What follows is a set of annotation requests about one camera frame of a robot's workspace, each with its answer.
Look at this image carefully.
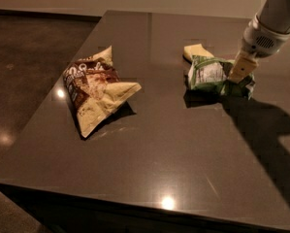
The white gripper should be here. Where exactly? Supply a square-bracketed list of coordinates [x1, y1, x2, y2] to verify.
[228, 13, 290, 83]

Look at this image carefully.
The green jalapeno chip bag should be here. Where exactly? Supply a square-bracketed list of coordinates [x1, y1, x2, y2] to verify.
[187, 55, 255, 99]

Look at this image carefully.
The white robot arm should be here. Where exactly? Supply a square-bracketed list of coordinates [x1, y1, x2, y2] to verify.
[228, 0, 290, 83]

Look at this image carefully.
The yellow sponge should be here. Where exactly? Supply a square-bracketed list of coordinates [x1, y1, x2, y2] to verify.
[183, 44, 213, 62]

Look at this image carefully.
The brown and cream chip bag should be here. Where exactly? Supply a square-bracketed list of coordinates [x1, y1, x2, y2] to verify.
[63, 47, 142, 138]

